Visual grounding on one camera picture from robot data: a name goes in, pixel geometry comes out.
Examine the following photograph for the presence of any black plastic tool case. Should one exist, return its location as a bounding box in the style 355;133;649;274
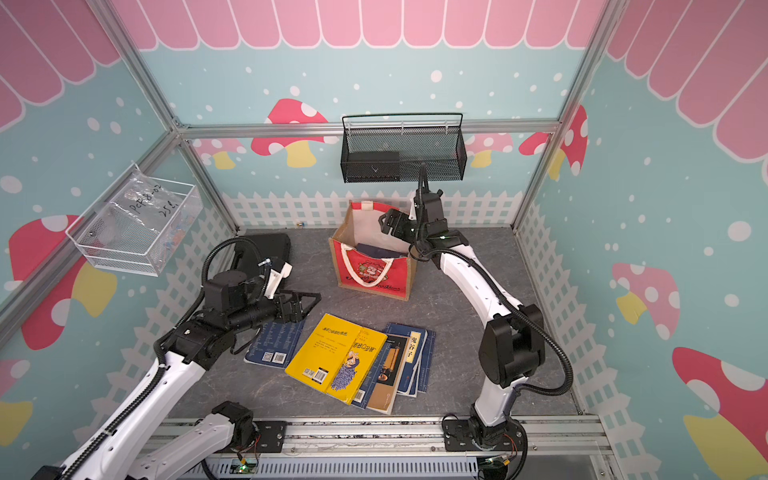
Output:
231;233;291;278

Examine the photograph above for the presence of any yellow cartoon cover book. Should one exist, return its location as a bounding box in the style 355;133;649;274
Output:
285;314;387;405

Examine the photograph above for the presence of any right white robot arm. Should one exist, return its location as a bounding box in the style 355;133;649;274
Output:
379;165;574;453

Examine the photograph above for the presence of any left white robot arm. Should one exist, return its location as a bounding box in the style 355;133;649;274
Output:
34;233;321;479

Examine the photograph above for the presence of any blue back-cover book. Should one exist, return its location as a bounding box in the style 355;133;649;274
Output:
244;320;305;370

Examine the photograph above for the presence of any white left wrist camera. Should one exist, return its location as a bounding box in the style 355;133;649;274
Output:
263;261;292;299

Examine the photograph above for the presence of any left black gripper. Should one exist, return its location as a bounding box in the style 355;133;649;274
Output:
230;288;322;334

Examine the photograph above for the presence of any black wire mesh basket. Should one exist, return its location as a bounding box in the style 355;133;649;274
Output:
340;112;468;183

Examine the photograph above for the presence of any red canvas tote bag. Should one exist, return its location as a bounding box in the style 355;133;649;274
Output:
329;200;416;301

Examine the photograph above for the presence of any black box in basket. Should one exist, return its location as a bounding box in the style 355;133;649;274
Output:
341;151;401;183

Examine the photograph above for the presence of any clear plastic wall bin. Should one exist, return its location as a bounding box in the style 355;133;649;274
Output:
65;165;203;277

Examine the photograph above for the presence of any black wolf cover book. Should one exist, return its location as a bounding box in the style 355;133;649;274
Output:
355;243;403;259

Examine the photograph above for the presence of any blue yellow-label book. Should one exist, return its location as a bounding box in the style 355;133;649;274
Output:
386;323;437;397

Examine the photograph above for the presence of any brown lamp cover book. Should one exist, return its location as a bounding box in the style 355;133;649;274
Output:
366;335;408;415

